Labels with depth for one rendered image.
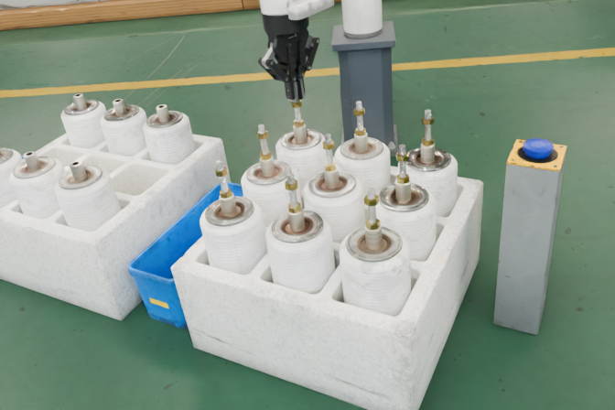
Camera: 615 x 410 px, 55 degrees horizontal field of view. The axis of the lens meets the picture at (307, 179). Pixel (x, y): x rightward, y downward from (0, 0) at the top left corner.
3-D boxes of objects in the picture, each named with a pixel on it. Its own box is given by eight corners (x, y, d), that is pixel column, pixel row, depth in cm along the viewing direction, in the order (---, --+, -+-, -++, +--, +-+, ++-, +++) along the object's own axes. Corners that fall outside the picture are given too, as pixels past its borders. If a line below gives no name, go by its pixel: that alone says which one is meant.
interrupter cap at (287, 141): (297, 129, 113) (297, 125, 112) (329, 136, 108) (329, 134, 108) (272, 145, 108) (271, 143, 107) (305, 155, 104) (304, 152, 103)
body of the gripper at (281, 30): (285, -6, 100) (292, 48, 105) (248, 9, 95) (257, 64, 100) (318, -1, 95) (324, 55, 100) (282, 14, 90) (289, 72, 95)
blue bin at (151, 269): (231, 226, 131) (221, 179, 125) (274, 236, 126) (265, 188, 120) (140, 318, 109) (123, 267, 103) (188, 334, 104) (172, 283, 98)
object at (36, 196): (66, 227, 125) (37, 152, 115) (100, 236, 121) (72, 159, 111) (30, 254, 118) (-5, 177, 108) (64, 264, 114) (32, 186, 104)
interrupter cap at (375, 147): (386, 158, 100) (386, 155, 99) (342, 164, 100) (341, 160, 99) (380, 138, 106) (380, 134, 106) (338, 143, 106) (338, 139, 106)
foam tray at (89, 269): (111, 179, 154) (91, 117, 145) (236, 206, 137) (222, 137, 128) (-17, 274, 126) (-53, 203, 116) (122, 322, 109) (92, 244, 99)
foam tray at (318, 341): (298, 221, 130) (289, 148, 121) (479, 260, 113) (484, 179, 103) (192, 348, 101) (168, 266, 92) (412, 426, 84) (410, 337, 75)
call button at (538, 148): (524, 147, 86) (525, 135, 85) (554, 152, 84) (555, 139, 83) (519, 161, 83) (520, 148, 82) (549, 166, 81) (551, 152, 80)
